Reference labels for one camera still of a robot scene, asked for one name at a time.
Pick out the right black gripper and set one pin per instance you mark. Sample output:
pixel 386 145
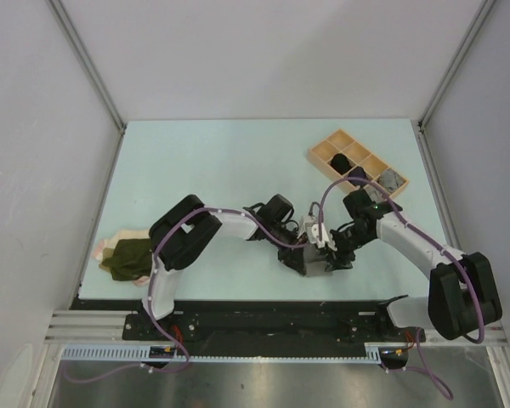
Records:
pixel 334 259

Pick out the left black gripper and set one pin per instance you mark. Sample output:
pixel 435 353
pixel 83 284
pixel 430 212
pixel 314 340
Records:
pixel 291 256

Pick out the grey beige underwear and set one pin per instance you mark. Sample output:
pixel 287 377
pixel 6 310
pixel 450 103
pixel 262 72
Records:
pixel 315 261

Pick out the olive green underwear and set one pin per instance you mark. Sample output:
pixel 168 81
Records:
pixel 129 260

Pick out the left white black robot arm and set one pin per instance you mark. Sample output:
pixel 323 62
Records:
pixel 179 237

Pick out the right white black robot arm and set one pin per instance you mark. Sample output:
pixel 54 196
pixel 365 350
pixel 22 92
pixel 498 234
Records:
pixel 462 293

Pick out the grey rolled underwear front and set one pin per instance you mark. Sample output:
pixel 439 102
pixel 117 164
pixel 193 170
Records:
pixel 374 194

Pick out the grey rolled underwear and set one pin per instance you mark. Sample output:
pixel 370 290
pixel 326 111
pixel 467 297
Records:
pixel 390 180
pixel 374 194

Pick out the navy rolled underwear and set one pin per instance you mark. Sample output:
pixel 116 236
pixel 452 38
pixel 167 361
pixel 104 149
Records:
pixel 356 175

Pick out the grey rolled underwear back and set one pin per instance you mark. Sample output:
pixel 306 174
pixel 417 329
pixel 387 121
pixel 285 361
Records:
pixel 390 180

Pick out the black rolled underwear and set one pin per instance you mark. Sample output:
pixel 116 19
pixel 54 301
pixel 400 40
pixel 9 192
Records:
pixel 341 164

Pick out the wooden compartment box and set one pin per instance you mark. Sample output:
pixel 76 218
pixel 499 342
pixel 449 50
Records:
pixel 340 141

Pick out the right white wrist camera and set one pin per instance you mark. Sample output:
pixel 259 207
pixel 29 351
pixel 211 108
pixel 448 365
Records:
pixel 320 237

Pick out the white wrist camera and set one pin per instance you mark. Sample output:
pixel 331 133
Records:
pixel 320 237
pixel 308 224

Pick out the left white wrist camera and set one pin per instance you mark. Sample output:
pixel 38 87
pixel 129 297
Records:
pixel 308 224

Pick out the slotted cable duct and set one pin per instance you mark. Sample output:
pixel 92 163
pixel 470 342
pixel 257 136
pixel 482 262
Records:
pixel 363 354

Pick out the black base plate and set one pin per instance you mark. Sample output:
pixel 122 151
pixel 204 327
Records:
pixel 275 327

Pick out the right aluminium frame post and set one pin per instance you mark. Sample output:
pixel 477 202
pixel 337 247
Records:
pixel 458 58

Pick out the aluminium frame post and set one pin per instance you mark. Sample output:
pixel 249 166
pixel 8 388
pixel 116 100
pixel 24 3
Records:
pixel 458 58
pixel 79 49

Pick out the left aluminium frame post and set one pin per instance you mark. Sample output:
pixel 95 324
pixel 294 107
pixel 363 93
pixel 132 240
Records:
pixel 79 49

